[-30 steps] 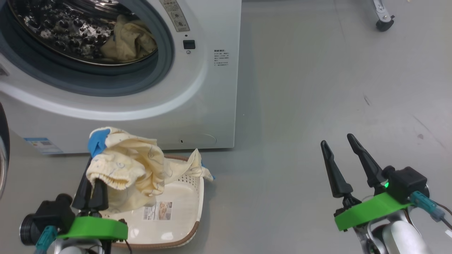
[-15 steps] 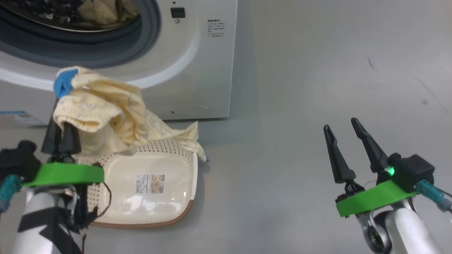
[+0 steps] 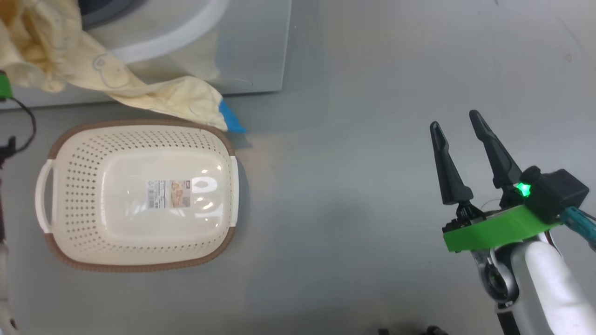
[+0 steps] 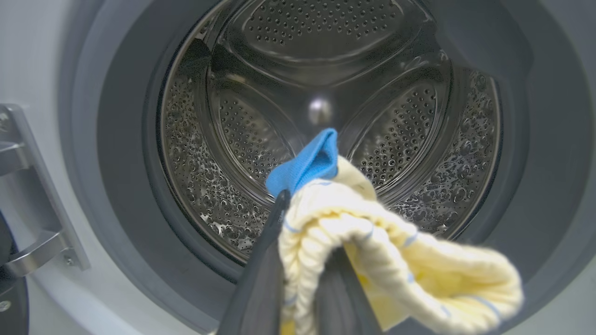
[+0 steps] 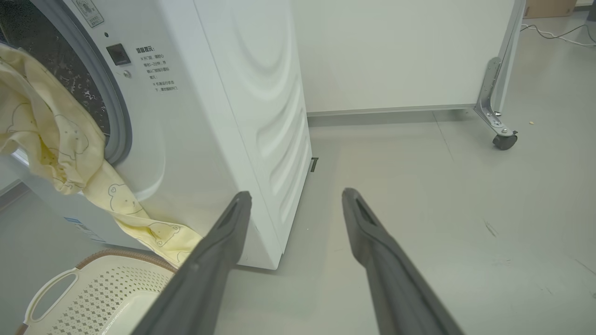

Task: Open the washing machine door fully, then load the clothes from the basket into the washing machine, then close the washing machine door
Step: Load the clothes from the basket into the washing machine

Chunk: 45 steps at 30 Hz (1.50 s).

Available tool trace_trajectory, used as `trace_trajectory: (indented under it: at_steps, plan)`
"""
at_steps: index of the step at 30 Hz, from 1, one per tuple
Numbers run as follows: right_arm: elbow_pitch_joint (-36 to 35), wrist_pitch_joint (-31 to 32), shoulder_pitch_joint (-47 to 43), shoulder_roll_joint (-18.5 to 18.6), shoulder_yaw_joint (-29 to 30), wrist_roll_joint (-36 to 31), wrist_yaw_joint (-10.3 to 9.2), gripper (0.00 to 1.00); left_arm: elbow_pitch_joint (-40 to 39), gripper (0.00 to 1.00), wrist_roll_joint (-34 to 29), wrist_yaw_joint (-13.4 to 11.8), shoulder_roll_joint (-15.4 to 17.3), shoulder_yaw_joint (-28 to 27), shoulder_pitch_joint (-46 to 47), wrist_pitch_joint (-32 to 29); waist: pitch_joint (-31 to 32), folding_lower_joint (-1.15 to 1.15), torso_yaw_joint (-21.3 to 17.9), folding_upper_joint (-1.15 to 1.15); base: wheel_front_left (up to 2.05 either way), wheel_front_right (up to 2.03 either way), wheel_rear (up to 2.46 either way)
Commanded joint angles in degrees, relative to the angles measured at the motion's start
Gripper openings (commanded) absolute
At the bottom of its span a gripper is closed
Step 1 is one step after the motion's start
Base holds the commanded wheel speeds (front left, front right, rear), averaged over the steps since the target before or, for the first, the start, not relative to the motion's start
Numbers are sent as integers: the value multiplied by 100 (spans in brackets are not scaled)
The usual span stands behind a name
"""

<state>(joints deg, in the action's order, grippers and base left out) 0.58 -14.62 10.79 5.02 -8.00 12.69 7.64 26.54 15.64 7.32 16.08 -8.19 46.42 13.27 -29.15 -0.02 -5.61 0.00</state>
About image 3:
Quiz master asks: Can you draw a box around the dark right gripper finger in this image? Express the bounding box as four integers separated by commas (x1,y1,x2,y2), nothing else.
429,121,474,206
469,110,523,189

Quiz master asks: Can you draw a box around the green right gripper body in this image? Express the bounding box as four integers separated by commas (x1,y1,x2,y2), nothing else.
442,204,559,253

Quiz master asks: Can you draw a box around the pale yellow blue-cuffed garment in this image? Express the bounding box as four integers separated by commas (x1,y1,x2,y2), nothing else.
0,0,246,133

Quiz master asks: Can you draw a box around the white front-load washing machine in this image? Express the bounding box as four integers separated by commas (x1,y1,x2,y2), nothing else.
0,0,293,110

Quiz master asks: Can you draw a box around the basket product label sticker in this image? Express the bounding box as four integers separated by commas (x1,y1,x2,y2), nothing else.
147,179,191,209

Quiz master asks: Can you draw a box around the cream basket brown rim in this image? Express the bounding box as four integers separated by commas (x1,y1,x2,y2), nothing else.
35,120,240,273

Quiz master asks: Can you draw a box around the thin black left gripper cable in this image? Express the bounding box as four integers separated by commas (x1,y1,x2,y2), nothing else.
0,95,37,163

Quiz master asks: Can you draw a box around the teal plug right camera cable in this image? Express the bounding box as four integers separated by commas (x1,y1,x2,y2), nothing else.
561,207,596,252

